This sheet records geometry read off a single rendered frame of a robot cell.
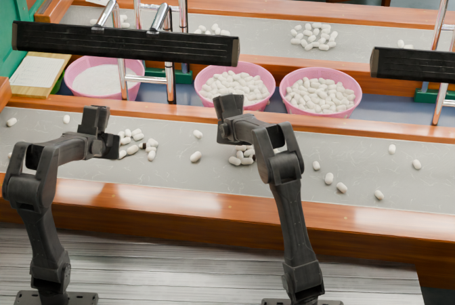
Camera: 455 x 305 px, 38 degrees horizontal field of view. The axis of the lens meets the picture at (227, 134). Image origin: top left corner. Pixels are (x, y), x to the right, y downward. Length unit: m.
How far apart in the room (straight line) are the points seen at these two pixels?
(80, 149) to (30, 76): 0.75
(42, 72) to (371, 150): 1.09
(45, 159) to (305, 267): 0.62
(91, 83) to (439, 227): 1.21
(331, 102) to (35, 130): 0.93
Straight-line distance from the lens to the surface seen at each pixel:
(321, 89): 2.24
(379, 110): 2.30
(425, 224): 1.80
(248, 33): 2.53
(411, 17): 2.68
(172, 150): 1.98
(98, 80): 2.30
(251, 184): 1.87
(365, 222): 1.77
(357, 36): 2.56
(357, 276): 1.77
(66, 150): 1.53
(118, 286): 1.74
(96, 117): 1.69
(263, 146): 1.50
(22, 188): 1.43
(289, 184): 1.51
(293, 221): 1.53
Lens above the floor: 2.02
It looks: 39 degrees down
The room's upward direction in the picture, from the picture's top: straight up
